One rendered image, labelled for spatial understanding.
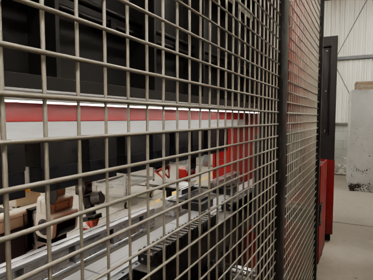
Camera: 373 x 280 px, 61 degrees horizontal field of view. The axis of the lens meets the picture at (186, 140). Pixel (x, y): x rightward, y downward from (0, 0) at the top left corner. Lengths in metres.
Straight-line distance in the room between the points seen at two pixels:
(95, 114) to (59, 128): 0.17
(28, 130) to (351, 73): 8.10
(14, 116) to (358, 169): 6.41
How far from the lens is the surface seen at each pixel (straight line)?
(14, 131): 1.04
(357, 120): 6.83
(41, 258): 1.18
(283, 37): 0.71
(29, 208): 2.43
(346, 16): 8.95
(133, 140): 1.40
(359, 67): 8.70
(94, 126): 1.23
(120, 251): 1.09
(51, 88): 0.89
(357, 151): 6.86
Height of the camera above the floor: 1.41
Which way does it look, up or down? 4 degrees down
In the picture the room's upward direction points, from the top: straight up
